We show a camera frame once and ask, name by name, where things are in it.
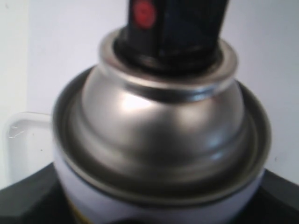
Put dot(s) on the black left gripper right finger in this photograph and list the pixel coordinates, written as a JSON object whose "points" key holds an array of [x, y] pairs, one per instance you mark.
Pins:
{"points": [[275, 202]]}

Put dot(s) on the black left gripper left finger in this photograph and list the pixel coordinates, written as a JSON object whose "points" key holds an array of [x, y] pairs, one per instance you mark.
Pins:
{"points": [[37, 199]]}

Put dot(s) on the silver spray can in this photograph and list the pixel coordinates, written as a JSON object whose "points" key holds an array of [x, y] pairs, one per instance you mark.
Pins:
{"points": [[160, 131]]}

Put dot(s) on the white plastic tray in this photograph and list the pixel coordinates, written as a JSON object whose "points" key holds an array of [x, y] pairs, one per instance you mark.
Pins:
{"points": [[27, 145]]}

